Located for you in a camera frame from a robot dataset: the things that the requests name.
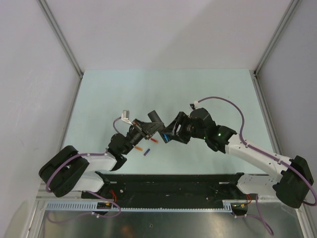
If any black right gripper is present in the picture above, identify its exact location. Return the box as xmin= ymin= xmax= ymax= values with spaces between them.
xmin=161 ymin=112 xmax=207 ymax=144

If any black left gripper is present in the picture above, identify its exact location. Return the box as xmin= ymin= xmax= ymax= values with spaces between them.
xmin=122 ymin=118 xmax=163 ymax=155

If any black remote control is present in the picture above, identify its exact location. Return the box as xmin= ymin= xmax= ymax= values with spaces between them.
xmin=148 ymin=110 xmax=165 ymax=143

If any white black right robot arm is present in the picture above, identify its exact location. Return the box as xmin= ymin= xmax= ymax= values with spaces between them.
xmin=161 ymin=108 xmax=314 ymax=208

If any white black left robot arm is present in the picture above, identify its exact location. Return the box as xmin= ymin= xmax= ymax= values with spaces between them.
xmin=39 ymin=119 xmax=164 ymax=198

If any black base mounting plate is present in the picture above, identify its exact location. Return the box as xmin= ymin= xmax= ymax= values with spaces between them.
xmin=97 ymin=173 xmax=255 ymax=209

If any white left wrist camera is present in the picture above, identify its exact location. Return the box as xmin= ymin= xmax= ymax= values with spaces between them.
xmin=121 ymin=110 xmax=132 ymax=125

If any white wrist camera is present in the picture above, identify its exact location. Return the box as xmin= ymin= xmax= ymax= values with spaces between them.
xmin=190 ymin=101 xmax=199 ymax=110
xmin=121 ymin=110 xmax=132 ymax=125

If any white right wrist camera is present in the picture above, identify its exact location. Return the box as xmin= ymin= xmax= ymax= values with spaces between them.
xmin=190 ymin=101 xmax=199 ymax=110

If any grey slotted cable duct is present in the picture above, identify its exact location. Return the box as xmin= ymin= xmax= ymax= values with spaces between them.
xmin=46 ymin=200 xmax=248 ymax=213

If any left aluminium frame post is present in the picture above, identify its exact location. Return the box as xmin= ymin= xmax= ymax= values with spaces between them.
xmin=36 ymin=0 xmax=84 ymax=79

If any aluminium frame post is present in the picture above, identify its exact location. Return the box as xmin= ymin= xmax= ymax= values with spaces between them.
xmin=253 ymin=0 xmax=302 ymax=77
xmin=36 ymin=0 xmax=84 ymax=79

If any right aluminium frame post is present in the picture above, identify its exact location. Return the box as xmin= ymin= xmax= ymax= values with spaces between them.
xmin=253 ymin=0 xmax=302 ymax=77

